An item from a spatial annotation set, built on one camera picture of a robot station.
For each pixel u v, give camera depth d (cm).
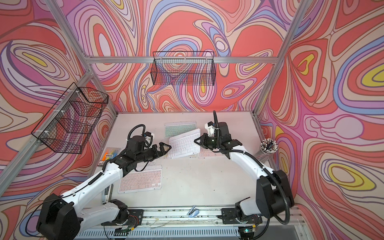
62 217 39
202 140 72
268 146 82
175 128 110
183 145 86
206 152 76
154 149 71
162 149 71
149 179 86
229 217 73
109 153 97
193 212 73
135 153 62
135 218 72
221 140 65
